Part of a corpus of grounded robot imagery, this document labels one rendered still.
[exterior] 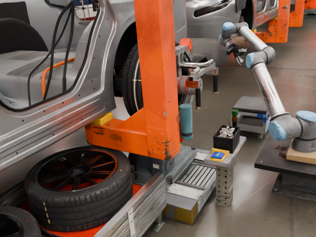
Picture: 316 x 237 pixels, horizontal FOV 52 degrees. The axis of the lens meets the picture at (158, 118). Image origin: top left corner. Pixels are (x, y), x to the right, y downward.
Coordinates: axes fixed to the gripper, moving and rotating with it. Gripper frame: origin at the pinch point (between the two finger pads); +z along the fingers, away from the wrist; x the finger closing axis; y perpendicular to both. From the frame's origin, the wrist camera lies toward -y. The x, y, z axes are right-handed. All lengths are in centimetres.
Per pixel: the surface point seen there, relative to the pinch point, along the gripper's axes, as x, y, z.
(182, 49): -31, -73, 9
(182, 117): 1, -88, 43
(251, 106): 55, 20, 12
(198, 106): -13, -82, 50
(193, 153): 60, -65, 38
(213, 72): -18, -55, 26
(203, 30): 75, 78, -164
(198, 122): 112, -4, -34
